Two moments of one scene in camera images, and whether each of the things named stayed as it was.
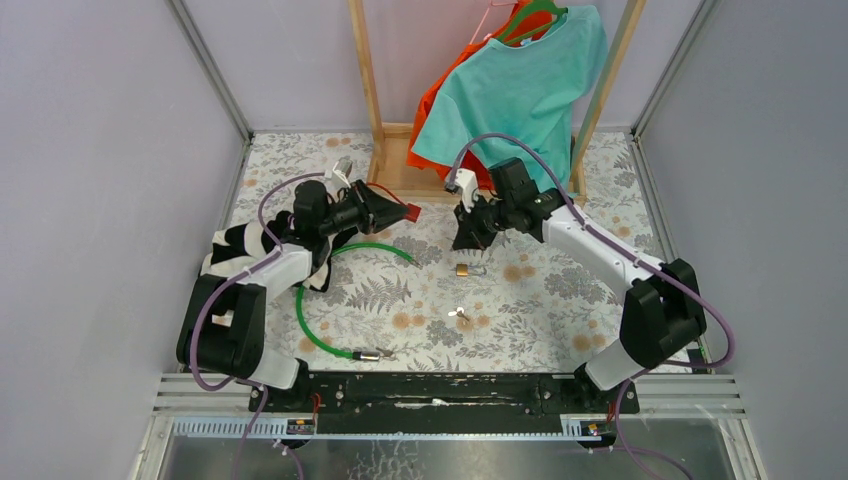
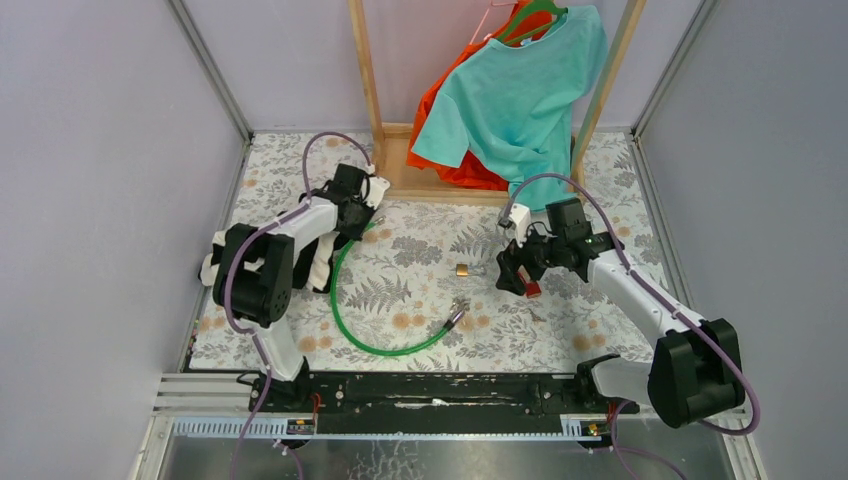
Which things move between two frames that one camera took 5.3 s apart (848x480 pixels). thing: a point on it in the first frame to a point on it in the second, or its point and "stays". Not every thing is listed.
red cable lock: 412,211 to 532,289
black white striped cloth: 234,244 stays
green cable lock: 366,356 to 441,335
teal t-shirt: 526,91 stays
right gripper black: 469,234 to 509,261
